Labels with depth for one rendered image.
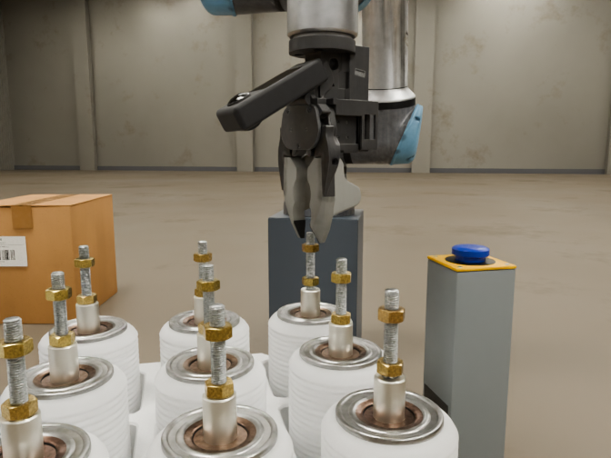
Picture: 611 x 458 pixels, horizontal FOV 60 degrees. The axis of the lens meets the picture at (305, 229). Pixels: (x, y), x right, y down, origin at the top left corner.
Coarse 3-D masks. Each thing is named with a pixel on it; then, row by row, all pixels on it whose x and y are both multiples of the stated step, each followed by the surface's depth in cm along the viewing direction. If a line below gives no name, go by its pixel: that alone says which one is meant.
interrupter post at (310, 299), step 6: (318, 288) 60; (306, 294) 59; (312, 294) 59; (318, 294) 59; (306, 300) 59; (312, 300) 59; (318, 300) 59; (306, 306) 59; (312, 306) 59; (318, 306) 60; (306, 312) 59; (312, 312) 59; (318, 312) 60
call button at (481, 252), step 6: (456, 246) 59; (462, 246) 59; (468, 246) 59; (474, 246) 59; (480, 246) 59; (456, 252) 58; (462, 252) 57; (468, 252) 57; (474, 252) 57; (480, 252) 57; (486, 252) 57; (456, 258) 59; (462, 258) 58; (468, 258) 57; (474, 258) 57; (480, 258) 58
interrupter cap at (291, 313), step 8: (288, 304) 63; (296, 304) 63; (320, 304) 63; (328, 304) 63; (280, 312) 60; (288, 312) 60; (296, 312) 61; (320, 312) 61; (328, 312) 60; (288, 320) 57; (296, 320) 57; (304, 320) 58; (312, 320) 57; (320, 320) 57; (328, 320) 57
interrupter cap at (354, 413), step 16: (352, 400) 39; (368, 400) 39; (416, 400) 39; (336, 416) 37; (352, 416) 37; (368, 416) 37; (416, 416) 37; (432, 416) 37; (352, 432) 35; (368, 432) 35; (384, 432) 35; (400, 432) 35; (416, 432) 35; (432, 432) 35
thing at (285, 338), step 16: (272, 320) 59; (272, 336) 59; (288, 336) 56; (304, 336) 56; (320, 336) 56; (272, 352) 59; (288, 352) 57; (272, 368) 59; (272, 384) 60; (288, 384) 57
